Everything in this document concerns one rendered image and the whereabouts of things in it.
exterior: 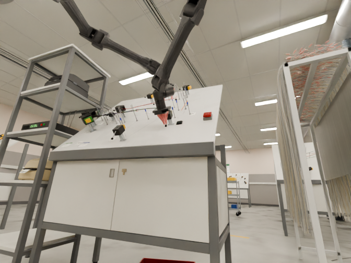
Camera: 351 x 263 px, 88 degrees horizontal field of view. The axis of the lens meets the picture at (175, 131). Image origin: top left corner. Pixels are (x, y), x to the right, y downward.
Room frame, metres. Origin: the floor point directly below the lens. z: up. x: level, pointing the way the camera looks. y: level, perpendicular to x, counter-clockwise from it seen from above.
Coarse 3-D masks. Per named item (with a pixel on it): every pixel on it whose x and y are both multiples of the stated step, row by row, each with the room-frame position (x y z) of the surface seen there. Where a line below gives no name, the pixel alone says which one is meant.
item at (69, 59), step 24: (72, 48) 1.32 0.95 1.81; (48, 72) 1.68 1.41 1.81; (72, 72) 1.70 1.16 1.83; (96, 72) 1.68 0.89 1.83; (24, 96) 1.51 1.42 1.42; (48, 96) 1.54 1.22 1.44; (72, 96) 1.52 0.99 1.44; (48, 144) 1.32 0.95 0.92; (24, 216) 1.33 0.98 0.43; (0, 240) 1.51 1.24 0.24; (24, 240) 1.33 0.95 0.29; (48, 240) 1.55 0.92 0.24; (72, 240) 1.69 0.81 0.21
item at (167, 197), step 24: (120, 168) 1.12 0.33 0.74; (144, 168) 1.06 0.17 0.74; (168, 168) 1.01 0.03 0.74; (192, 168) 0.96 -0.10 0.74; (120, 192) 1.12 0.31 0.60; (144, 192) 1.06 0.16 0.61; (168, 192) 1.01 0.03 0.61; (192, 192) 0.96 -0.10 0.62; (120, 216) 1.11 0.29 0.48; (144, 216) 1.05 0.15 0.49; (168, 216) 1.00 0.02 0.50; (192, 216) 0.96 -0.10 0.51; (192, 240) 0.96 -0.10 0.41
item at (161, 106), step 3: (162, 99) 0.93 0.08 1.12; (156, 102) 0.94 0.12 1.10; (159, 102) 0.93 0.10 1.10; (162, 102) 0.93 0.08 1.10; (156, 105) 0.95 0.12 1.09; (159, 105) 0.94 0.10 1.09; (162, 105) 0.94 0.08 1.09; (165, 105) 0.96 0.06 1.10; (159, 108) 0.95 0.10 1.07; (162, 108) 0.95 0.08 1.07; (165, 108) 0.96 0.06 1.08; (168, 108) 0.94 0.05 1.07; (153, 111) 0.97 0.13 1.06; (156, 111) 0.96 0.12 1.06
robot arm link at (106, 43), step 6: (102, 30) 0.87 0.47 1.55; (108, 36) 0.90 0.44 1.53; (102, 42) 0.89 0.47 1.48; (108, 42) 0.89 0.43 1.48; (114, 42) 0.90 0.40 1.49; (102, 48) 0.92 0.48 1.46; (108, 48) 0.92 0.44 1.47; (114, 48) 0.91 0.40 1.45; (120, 48) 0.91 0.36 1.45; (126, 48) 0.91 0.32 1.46; (120, 54) 0.95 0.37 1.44; (126, 54) 0.92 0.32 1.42; (132, 54) 0.93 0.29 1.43; (138, 54) 0.93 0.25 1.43; (132, 60) 0.96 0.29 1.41; (138, 60) 0.94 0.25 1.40; (144, 60) 0.94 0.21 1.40; (150, 60) 0.95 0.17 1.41; (144, 66) 0.96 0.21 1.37; (150, 66) 0.96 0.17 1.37; (156, 66) 0.97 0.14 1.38
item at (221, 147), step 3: (216, 147) 1.46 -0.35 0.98; (219, 147) 1.45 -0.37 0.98; (222, 147) 1.45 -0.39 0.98; (225, 147) 1.47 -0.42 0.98; (216, 150) 1.49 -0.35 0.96; (219, 150) 1.49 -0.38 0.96; (222, 150) 1.45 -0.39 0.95; (225, 150) 1.45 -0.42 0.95; (222, 153) 1.45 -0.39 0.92; (225, 153) 1.44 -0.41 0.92; (222, 156) 1.45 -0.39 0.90; (225, 156) 1.44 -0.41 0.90; (222, 159) 1.45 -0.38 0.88; (225, 159) 1.44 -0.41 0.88; (222, 162) 1.45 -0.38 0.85; (225, 162) 1.44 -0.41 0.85; (225, 165) 1.44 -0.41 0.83
